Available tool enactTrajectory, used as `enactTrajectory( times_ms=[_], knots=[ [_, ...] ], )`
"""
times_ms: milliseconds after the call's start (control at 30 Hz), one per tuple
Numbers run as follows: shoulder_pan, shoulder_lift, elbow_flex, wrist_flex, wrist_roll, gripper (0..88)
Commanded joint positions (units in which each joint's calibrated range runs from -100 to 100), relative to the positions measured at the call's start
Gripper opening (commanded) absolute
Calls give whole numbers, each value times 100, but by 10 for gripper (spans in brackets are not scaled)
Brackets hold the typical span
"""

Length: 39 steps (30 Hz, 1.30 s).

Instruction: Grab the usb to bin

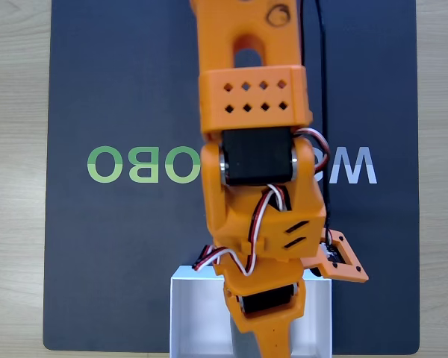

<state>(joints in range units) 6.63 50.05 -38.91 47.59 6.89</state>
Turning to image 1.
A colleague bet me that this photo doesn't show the white open cardboard box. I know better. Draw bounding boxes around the white open cardboard box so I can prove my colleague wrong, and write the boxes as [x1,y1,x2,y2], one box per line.
[169,264,333,358]

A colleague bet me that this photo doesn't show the dark mat with WOWROBO print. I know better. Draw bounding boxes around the dark mat with WOWROBO print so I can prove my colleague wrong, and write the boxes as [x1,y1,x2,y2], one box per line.
[43,0,421,354]

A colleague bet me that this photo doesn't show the white red black servo cable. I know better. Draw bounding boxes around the white red black servo cable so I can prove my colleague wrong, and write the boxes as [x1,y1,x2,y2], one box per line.
[293,128,330,176]
[192,184,289,277]

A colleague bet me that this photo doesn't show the orange gripper camera mount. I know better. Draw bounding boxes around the orange gripper camera mount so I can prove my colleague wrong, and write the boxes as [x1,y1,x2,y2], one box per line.
[302,227,370,283]

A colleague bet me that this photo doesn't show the black camera cable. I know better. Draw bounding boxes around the black camera cable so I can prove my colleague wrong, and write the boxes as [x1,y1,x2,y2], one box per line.
[315,0,335,243]

